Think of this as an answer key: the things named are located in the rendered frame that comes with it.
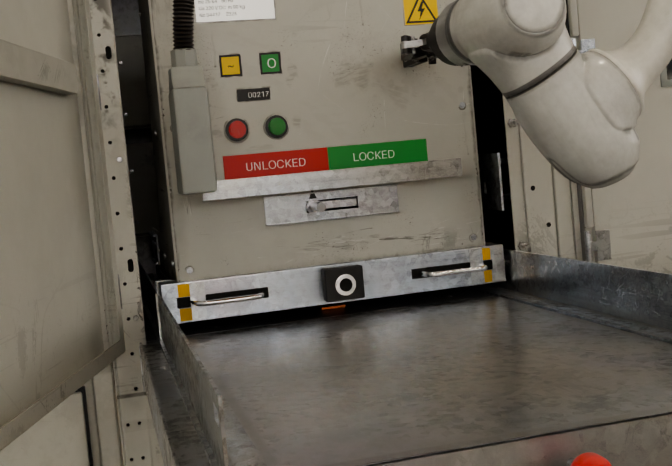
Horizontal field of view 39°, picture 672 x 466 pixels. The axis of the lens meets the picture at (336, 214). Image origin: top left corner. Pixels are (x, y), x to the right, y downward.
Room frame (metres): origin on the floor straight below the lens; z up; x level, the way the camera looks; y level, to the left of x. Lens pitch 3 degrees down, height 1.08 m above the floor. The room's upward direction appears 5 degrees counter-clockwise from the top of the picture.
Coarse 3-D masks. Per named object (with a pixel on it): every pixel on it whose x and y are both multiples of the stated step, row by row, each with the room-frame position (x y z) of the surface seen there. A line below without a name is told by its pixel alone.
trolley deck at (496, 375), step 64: (384, 320) 1.36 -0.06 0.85; (448, 320) 1.31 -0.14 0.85; (512, 320) 1.26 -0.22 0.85; (576, 320) 1.22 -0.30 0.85; (256, 384) 1.02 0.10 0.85; (320, 384) 0.99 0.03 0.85; (384, 384) 0.97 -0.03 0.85; (448, 384) 0.94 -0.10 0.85; (512, 384) 0.92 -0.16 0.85; (576, 384) 0.90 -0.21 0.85; (640, 384) 0.87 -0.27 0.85; (192, 448) 0.80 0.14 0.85; (256, 448) 0.78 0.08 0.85; (320, 448) 0.77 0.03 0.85; (384, 448) 0.75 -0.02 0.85; (448, 448) 0.74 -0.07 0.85; (512, 448) 0.74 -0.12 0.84; (576, 448) 0.76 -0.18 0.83; (640, 448) 0.77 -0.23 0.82
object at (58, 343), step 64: (0, 0) 1.08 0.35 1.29; (64, 0) 1.32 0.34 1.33; (0, 64) 1.00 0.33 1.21; (64, 64) 1.23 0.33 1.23; (0, 128) 1.03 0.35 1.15; (64, 128) 1.26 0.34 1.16; (0, 192) 1.01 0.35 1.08; (64, 192) 1.23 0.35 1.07; (0, 256) 0.99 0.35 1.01; (64, 256) 1.20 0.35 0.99; (0, 320) 0.98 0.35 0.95; (64, 320) 1.17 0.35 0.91; (0, 384) 0.96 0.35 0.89; (64, 384) 1.07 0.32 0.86; (0, 448) 0.87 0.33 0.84
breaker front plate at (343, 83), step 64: (320, 0) 1.46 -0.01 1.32; (384, 0) 1.48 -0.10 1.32; (448, 0) 1.51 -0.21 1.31; (256, 64) 1.43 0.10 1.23; (320, 64) 1.45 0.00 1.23; (384, 64) 1.48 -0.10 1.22; (256, 128) 1.43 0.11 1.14; (320, 128) 1.45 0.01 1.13; (384, 128) 1.48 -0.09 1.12; (448, 128) 1.50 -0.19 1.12; (320, 192) 1.44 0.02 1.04; (384, 192) 1.47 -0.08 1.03; (448, 192) 1.50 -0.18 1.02; (192, 256) 1.40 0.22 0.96; (256, 256) 1.42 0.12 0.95; (320, 256) 1.45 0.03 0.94; (384, 256) 1.47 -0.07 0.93
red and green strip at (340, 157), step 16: (368, 144) 1.47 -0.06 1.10; (384, 144) 1.48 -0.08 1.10; (400, 144) 1.48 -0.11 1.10; (416, 144) 1.49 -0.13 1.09; (224, 160) 1.42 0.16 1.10; (240, 160) 1.42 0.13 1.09; (256, 160) 1.43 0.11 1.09; (272, 160) 1.43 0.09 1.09; (288, 160) 1.44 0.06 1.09; (304, 160) 1.44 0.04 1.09; (320, 160) 1.45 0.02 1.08; (336, 160) 1.46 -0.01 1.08; (352, 160) 1.46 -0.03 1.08; (368, 160) 1.47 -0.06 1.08; (384, 160) 1.48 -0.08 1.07; (400, 160) 1.48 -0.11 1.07; (416, 160) 1.49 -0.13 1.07; (240, 176) 1.42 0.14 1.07; (256, 176) 1.43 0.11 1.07
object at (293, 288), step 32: (416, 256) 1.47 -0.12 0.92; (448, 256) 1.49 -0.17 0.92; (160, 288) 1.38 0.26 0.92; (224, 288) 1.40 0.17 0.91; (256, 288) 1.41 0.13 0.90; (288, 288) 1.42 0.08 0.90; (320, 288) 1.43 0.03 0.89; (384, 288) 1.46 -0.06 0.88; (416, 288) 1.47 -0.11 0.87; (448, 288) 1.49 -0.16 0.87; (192, 320) 1.39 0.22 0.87
